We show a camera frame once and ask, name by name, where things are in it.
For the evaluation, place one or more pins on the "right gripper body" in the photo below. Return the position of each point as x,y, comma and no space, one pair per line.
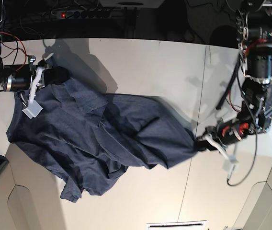
19,78

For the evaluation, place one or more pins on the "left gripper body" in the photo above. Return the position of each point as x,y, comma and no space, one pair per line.
229,132

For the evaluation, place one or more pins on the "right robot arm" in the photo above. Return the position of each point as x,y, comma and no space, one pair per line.
38,81

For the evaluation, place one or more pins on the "black power strip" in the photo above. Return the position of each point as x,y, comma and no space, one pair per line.
82,14

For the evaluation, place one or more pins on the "blue grey t-shirt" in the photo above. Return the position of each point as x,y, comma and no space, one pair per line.
89,139

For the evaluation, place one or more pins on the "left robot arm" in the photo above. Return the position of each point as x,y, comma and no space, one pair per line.
254,26

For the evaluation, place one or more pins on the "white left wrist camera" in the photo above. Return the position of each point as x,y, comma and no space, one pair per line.
230,163

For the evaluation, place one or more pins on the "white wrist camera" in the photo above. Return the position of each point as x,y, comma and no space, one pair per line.
32,110
230,163

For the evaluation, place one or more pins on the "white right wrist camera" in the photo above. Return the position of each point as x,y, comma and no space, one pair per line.
32,110

